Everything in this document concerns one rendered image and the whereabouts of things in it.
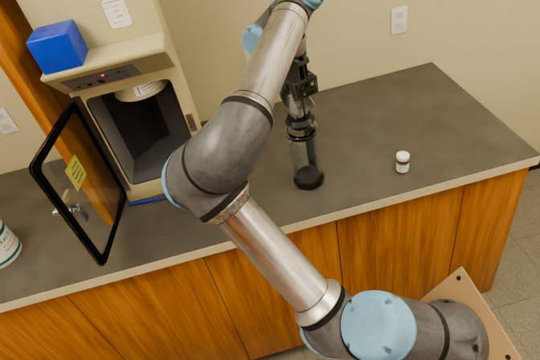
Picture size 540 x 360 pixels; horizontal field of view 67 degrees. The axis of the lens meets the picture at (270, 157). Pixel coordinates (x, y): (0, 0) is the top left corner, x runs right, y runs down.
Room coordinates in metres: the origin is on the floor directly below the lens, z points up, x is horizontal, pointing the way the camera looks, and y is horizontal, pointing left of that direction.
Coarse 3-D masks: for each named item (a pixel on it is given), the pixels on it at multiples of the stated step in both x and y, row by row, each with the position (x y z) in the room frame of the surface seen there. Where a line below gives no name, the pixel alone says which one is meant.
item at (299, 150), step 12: (288, 132) 1.04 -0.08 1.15; (300, 132) 1.06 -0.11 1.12; (312, 132) 0.98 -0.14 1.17; (288, 144) 1.01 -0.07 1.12; (300, 144) 0.98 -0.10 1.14; (312, 144) 0.98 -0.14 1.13; (300, 156) 0.98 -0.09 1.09; (312, 156) 0.98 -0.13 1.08; (300, 168) 0.98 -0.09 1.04; (312, 168) 0.97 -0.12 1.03; (300, 180) 0.99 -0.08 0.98; (312, 180) 0.97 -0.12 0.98
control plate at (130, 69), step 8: (104, 72) 1.04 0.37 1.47; (112, 72) 1.05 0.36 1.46; (120, 72) 1.06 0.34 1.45; (128, 72) 1.07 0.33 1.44; (136, 72) 1.08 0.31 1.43; (72, 80) 1.03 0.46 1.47; (80, 80) 1.04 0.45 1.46; (88, 80) 1.05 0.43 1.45; (96, 80) 1.06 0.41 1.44; (104, 80) 1.07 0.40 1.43; (112, 80) 1.08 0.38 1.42; (72, 88) 1.07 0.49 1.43; (80, 88) 1.08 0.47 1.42
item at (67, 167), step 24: (72, 120) 1.04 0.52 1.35; (72, 144) 0.98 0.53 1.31; (48, 168) 0.85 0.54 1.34; (72, 168) 0.93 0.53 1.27; (96, 168) 1.02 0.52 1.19; (72, 192) 0.87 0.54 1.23; (96, 192) 0.96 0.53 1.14; (120, 192) 1.07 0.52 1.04; (96, 216) 0.90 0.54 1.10; (96, 240) 0.84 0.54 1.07
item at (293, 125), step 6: (300, 108) 1.01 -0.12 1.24; (288, 114) 1.04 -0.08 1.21; (300, 114) 1.01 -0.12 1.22; (312, 114) 1.01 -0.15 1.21; (288, 120) 1.01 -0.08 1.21; (294, 120) 1.00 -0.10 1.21; (300, 120) 0.99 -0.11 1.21; (306, 120) 0.99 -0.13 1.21; (312, 120) 0.99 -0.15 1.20; (294, 126) 0.98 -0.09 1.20; (300, 126) 0.98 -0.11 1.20; (306, 126) 0.98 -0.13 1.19
